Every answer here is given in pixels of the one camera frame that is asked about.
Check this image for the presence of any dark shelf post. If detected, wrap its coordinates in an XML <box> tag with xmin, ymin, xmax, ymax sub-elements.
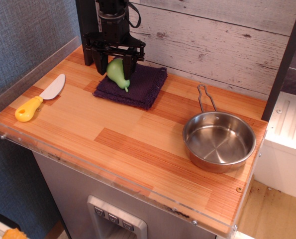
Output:
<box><xmin>75</xmin><ymin>0</ymin><xmax>100</xmax><ymax>67</ymax></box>
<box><xmin>261</xmin><ymin>20</ymin><xmax>296</xmax><ymax>121</ymax></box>

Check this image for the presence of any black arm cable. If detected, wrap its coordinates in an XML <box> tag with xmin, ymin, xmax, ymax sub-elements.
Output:
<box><xmin>126</xmin><ymin>1</ymin><xmax>141</xmax><ymax>28</ymax></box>

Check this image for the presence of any stainless steel pot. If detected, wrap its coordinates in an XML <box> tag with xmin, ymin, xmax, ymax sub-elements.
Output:
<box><xmin>183</xmin><ymin>84</ymin><xmax>256</xmax><ymax>173</ymax></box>

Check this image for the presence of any green toy pear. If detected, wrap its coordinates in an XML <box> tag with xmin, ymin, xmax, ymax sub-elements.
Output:
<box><xmin>106</xmin><ymin>58</ymin><xmax>130</xmax><ymax>93</ymax></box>

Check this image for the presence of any silver toy fridge cabinet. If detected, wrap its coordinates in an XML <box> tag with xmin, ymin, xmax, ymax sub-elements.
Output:
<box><xmin>33</xmin><ymin>153</ymin><xmax>215</xmax><ymax>239</ymax></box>

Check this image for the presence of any yellow-handled toy knife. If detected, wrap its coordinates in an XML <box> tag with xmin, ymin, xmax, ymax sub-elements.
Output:
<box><xmin>14</xmin><ymin>74</ymin><xmax>66</xmax><ymax>122</ymax></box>

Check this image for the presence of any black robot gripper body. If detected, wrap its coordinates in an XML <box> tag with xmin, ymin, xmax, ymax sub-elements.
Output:
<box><xmin>84</xmin><ymin>18</ymin><xmax>145</xmax><ymax>61</ymax></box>

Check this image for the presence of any silver dispenser panel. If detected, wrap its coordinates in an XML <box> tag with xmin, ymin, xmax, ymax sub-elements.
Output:
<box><xmin>87</xmin><ymin>195</ymin><xmax>148</xmax><ymax>239</ymax></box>

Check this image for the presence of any dark left shelf post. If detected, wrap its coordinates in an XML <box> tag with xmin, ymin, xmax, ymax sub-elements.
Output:
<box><xmin>75</xmin><ymin>0</ymin><xmax>100</xmax><ymax>67</ymax></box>

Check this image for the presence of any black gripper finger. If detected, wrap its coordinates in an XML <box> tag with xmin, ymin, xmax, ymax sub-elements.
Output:
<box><xmin>91</xmin><ymin>48</ymin><xmax>108</xmax><ymax>75</ymax></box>
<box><xmin>123</xmin><ymin>56</ymin><xmax>138</xmax><ymax>80</ymax></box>

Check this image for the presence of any clear acrylic guard rail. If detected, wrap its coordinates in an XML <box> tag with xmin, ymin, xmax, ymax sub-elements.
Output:
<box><xmin>0</xmin><ymin>118</ymin><xmax>239</xmax><ymax>236</ymax></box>

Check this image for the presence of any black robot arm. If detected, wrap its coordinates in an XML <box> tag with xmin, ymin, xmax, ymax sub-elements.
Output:
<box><xmin>83</xmin><ymin>0</ymin><xmax>146</xmax><ymax>80</ymax></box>

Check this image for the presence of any purple folded cloth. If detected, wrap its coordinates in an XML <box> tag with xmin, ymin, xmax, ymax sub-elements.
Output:
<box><xmin>93</xmin><ymin>64</ymin><xmax>168</xmax><ymax>110</ymax></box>

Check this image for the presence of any orange and black object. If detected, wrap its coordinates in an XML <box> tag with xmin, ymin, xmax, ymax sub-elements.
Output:
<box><xmin>0</xmin><ymin>229</ymin><xmax>28</xmax><ymax>239</ymax></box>

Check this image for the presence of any dark right shelf post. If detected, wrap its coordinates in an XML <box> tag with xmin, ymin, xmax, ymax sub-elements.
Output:
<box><xmin>261</xmin><ymin>20</ymin><xmax>296</xmax><ymax>121</ymax></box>

